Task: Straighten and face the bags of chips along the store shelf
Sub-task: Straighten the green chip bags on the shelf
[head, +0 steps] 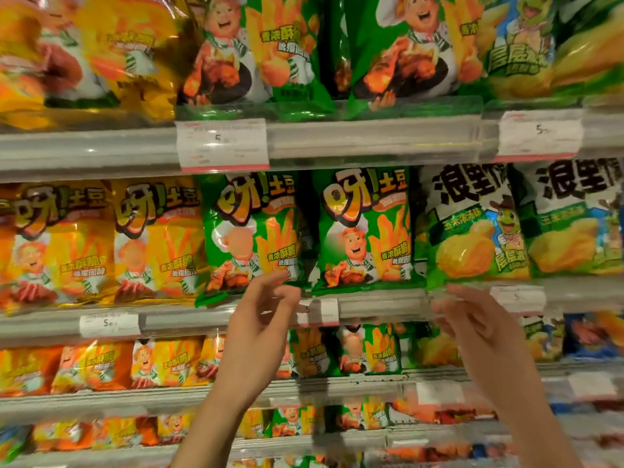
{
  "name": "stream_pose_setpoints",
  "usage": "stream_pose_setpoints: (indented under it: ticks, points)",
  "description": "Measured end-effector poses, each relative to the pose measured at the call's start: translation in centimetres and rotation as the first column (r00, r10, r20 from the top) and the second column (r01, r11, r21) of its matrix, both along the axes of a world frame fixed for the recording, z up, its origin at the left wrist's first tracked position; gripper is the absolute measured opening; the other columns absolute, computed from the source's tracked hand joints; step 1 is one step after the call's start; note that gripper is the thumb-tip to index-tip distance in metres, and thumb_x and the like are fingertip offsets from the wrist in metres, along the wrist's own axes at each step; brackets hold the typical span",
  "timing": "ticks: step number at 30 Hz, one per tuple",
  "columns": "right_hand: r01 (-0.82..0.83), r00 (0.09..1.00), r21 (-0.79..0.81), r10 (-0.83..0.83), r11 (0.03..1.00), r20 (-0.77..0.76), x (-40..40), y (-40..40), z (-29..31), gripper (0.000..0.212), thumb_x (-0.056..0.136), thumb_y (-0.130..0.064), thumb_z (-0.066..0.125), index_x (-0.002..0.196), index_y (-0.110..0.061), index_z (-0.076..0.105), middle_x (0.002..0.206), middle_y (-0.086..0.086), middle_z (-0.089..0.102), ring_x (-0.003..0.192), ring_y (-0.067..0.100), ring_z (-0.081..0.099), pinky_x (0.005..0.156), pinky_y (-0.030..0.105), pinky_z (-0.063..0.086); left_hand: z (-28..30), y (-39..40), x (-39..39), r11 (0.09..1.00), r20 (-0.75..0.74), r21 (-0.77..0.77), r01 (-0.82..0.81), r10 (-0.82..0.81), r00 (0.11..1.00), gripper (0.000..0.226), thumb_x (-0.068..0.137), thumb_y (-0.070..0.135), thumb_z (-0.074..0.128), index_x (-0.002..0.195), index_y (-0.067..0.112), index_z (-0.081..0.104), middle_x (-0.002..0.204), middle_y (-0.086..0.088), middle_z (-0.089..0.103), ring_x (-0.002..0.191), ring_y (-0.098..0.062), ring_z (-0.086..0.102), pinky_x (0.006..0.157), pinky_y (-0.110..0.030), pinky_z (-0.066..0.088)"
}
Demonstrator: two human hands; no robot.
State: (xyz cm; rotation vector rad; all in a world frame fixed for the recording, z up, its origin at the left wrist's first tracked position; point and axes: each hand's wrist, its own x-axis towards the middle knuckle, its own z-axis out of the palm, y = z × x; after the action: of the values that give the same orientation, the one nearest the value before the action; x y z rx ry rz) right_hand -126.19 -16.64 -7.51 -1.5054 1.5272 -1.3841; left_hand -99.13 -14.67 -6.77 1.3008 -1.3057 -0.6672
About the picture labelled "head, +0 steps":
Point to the person's left hand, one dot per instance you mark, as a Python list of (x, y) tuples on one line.
[(258, 336)]

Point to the person's right hand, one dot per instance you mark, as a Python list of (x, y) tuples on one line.
[(492, 346)]

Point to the green chicken snack packet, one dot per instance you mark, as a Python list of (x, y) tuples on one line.
[(248, 233), (365, 233)]

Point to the shelf row of bags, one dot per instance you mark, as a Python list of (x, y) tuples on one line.
[(302, 68), (370, 350), (97, 433)]

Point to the yellow steak snack packet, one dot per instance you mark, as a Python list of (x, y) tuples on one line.
[(63, 253), (122, 58), (161, 248), (14, 92)]

